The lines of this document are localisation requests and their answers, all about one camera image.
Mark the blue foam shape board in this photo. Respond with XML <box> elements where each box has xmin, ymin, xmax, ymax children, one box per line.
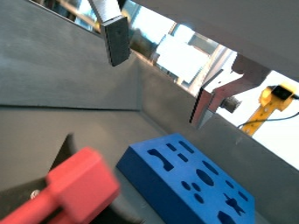
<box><xmin>116</xmin><ymin>134</ymin><xmax>255</xmax><ymax>224</ymax></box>

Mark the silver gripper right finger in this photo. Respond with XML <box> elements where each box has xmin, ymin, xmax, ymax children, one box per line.
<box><xmin>189</xmin><ymin>54</ymin><xmax>271</xmax><ymax>128</ymax></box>

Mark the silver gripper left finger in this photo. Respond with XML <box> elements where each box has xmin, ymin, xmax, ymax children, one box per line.
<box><xmin>88</xmin><ymin>0</ymin><xmax>129</xmax><ymax>67</ymax></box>

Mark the yellow camera stand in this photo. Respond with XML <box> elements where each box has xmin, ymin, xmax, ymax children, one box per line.
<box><xmin>237</xmin><ymin>82</ymin><xmax>299</xmax><ymax>136</ymax></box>

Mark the red three prong object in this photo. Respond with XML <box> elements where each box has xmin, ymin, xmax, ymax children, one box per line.
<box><xmin>0</xmin><ymin>147</ymin><xmax>120</xmax><ymax>224</ymax></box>

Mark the black curved fixture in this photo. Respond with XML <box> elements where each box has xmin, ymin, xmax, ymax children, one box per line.
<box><xmin>0</xmin><ymin>135</ymin><xmax>142</xmax><ymax>224</ymax></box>

